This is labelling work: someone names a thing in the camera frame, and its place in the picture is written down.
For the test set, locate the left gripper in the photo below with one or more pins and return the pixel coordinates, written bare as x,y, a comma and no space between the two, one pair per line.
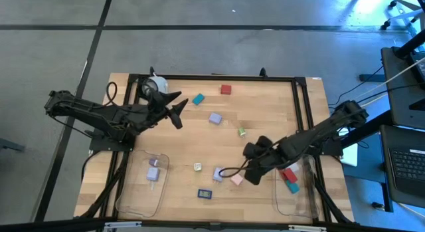
159,107

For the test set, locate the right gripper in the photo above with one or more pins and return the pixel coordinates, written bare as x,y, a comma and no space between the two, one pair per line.
269,155

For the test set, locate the small green plug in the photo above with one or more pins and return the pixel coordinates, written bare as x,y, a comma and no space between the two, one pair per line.
241,131

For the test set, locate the teal box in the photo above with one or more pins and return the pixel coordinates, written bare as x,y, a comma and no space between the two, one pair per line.
198,99
293,187

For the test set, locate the pink box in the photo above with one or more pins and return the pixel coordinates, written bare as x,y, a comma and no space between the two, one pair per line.
236,179

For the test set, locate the lavender wall charger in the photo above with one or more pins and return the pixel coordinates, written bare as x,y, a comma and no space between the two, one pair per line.
153,174
215,118
216,174

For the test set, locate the red box green window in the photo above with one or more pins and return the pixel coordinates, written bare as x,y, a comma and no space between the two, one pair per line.
289,175

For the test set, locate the red square box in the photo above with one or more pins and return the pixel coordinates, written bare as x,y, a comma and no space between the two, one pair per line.
225,89

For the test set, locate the small white cube charger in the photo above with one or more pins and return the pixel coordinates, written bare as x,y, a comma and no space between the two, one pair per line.
197,166

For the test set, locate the small purple plug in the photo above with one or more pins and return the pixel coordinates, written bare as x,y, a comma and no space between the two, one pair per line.
153,162

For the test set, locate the blue box clear window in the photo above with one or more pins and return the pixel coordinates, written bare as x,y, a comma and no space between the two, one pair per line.
204,193

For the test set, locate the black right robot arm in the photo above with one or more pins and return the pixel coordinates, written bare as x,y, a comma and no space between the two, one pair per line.
315,132

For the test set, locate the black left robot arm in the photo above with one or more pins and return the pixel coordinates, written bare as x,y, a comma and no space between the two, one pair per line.
99,115

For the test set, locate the grey office chair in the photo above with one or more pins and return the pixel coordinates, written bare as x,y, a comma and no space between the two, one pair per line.
403,12

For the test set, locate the clear plastic bin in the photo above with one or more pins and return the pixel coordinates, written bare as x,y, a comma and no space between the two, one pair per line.
299,210
139,205

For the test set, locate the black crossbar silver brackets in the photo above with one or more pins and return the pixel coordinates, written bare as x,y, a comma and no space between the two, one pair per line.
212,225

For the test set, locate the black diagonal bar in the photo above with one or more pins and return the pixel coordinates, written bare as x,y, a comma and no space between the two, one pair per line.
372,129
410,44

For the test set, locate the blue table leg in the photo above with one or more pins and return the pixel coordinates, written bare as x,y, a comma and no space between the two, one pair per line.
386,198

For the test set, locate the black desk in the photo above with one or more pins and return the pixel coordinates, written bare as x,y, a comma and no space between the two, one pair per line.
398,102

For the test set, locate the black laptop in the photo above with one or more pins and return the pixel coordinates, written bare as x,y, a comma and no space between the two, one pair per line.
408,165

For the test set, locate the grey floor object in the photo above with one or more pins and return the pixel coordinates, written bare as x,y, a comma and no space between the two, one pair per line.
10,146

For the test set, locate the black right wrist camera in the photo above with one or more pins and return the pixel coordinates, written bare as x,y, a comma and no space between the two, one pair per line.
255,176

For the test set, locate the black aluminium table frame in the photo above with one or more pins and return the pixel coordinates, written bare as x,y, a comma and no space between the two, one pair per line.
285,78

